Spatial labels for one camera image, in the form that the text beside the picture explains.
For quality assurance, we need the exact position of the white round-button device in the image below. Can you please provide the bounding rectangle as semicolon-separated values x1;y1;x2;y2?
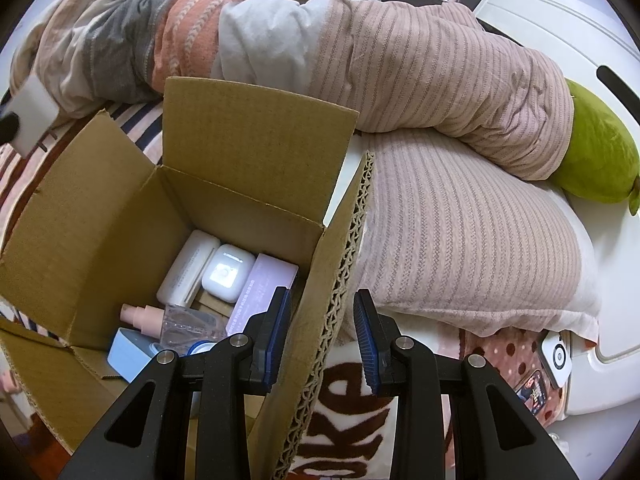
542;332;573;388

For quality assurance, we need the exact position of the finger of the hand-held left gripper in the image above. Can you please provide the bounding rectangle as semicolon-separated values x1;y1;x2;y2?
0;110;22;143

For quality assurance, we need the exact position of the striped patchwork duvet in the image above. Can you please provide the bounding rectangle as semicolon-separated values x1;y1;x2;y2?
10;0;576;181

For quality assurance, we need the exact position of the clear bottle with pink pump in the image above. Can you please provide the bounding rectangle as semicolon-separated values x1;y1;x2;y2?
120;304;228;351

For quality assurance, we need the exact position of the blue square plastic device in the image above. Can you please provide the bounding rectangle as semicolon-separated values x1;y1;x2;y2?
107;327;166;383

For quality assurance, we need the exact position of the white charger adapter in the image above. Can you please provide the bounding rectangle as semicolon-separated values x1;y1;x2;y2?
9;77;60;155

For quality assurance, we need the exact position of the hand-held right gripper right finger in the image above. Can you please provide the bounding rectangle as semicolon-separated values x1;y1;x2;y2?
352;289;581;480

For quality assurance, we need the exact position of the gold rectangular box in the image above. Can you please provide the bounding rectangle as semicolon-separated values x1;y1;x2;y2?
192;287;233;318

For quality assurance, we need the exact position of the brown cardboard box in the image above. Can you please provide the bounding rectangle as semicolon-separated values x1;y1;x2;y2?
0;76;376;480

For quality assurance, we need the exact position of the lilac rectangular box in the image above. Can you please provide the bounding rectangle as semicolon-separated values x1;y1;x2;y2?
225;254;299;338

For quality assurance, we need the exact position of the blue and white lens case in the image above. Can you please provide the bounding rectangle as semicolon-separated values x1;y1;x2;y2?
147;340;218;358

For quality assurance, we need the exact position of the white bed headboard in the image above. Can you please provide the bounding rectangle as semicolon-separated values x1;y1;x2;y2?
472;0;640;416

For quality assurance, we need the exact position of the smartphone with patterned case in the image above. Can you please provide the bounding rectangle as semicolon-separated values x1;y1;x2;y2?
517;369;548;416

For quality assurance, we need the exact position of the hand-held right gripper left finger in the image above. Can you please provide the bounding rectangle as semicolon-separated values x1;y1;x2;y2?
59;286;293;480

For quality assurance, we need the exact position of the pink striped pillow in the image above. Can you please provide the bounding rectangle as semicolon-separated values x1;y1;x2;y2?
345;132;601;346

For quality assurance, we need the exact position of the green plush toy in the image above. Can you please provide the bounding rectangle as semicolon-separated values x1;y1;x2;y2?
552;79;640;217

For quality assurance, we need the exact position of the white earbuds case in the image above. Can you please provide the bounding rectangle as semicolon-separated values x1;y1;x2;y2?
201;244;256;303

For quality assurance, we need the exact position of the white oblong case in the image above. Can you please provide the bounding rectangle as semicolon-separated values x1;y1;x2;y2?
156;230;221;306

